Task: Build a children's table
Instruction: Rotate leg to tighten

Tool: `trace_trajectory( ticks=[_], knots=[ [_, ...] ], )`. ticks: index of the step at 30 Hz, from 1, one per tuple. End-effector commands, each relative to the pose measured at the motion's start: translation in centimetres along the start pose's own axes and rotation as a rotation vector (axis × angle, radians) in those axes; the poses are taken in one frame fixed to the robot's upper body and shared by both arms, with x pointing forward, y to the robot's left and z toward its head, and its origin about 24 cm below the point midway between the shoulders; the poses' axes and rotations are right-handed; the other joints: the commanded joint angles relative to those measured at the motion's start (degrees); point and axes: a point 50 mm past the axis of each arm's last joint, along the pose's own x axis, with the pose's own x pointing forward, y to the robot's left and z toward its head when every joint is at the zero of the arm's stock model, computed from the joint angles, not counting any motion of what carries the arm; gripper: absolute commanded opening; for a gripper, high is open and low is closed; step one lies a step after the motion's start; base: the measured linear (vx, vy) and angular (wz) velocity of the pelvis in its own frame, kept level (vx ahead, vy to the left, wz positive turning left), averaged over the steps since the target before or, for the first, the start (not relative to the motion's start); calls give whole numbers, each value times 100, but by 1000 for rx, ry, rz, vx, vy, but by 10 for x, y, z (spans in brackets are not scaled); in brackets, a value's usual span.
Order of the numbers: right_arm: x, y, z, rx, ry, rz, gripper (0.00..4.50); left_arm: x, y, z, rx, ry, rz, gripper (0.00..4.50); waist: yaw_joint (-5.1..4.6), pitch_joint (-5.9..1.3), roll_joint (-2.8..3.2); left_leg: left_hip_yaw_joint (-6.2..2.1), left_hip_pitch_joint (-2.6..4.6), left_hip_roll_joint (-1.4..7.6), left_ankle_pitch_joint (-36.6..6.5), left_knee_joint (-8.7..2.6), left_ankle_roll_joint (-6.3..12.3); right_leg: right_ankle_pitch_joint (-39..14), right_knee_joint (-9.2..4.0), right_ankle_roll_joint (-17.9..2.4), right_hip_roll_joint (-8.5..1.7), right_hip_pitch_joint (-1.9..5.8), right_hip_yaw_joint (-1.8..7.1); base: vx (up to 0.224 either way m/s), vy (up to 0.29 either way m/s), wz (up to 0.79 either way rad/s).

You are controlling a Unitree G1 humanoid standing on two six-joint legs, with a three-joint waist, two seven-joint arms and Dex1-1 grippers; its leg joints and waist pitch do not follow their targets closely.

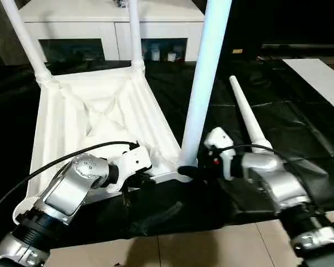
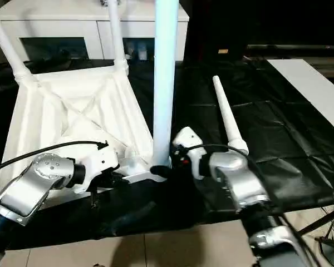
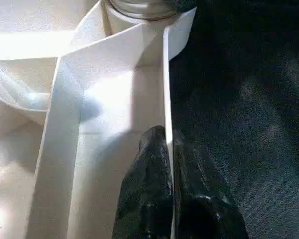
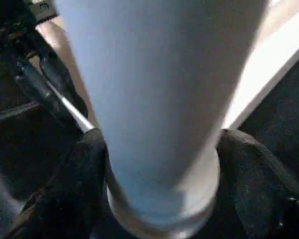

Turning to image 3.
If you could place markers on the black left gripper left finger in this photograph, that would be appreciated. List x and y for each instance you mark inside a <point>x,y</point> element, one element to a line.
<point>147,194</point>

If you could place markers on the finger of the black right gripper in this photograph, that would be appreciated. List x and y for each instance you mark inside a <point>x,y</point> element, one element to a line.
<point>184,5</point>

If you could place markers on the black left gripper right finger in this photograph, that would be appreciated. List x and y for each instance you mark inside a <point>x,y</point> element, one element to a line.
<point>204,206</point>

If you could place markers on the white plastic table leg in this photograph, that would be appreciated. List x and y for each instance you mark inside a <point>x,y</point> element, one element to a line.
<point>139,7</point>

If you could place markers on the white plastic table top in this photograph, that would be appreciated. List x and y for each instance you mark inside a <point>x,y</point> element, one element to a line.
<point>102,87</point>

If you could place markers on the black mat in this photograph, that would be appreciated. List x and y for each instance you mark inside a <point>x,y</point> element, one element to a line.
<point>239,112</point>

